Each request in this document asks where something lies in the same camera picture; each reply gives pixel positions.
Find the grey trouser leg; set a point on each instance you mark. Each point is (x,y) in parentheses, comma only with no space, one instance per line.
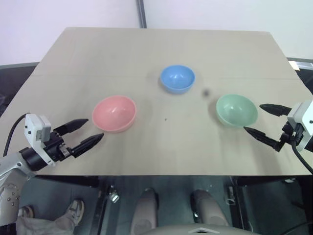
(41,226)

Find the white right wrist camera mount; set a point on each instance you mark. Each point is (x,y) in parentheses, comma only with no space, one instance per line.
(302,122)

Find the grey robot torso edge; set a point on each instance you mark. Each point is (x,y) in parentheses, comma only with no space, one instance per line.
(195,231)

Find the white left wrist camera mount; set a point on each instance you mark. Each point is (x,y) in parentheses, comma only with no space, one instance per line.
(34,127)

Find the red plastic bowl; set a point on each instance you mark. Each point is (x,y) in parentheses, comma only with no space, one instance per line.
(113,113)

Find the green plastic bowl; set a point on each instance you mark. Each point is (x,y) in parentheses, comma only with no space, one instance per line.
(236,112)

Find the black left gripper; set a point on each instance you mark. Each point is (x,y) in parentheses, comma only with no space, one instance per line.
(57,148)

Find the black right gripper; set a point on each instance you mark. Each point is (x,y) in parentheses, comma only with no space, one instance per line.
(292,135)

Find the dark furniture piece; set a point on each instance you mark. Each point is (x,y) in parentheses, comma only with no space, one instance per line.
(305,80)
(14,80)

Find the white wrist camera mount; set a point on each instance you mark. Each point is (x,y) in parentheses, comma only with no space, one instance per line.
(34,127)
(302,122)

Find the grey metal pole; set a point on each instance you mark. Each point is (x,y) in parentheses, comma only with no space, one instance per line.
(141,12)

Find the blue plastic bowl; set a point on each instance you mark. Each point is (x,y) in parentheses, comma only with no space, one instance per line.
(177,78)

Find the dark rounded grey shape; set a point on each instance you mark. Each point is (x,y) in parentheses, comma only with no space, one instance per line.
(209,208)
(144,213)

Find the grey white sneaker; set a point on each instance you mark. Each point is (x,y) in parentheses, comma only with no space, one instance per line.
(26,211)
(76,211)

